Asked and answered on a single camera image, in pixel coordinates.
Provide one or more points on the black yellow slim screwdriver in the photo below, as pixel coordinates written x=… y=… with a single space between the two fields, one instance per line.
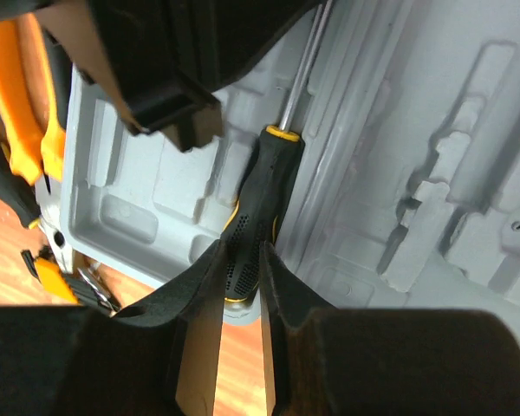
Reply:
x=266 y=187

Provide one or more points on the orange black pliers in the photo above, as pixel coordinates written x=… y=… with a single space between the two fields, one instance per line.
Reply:
x=35 y=81

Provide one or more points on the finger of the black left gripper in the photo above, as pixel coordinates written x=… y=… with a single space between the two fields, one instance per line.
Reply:
x=161 y=62

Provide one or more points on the grey plastic tool case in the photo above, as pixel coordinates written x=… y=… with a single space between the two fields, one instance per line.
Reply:
x=409 y=190

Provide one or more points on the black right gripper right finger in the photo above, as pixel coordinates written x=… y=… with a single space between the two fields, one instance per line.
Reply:
x=291 y=365

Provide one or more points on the orange black hex key set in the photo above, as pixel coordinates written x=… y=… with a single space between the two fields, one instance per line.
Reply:
x=82 y=287

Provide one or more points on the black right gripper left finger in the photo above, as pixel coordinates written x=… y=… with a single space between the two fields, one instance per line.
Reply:
x=178 y=334

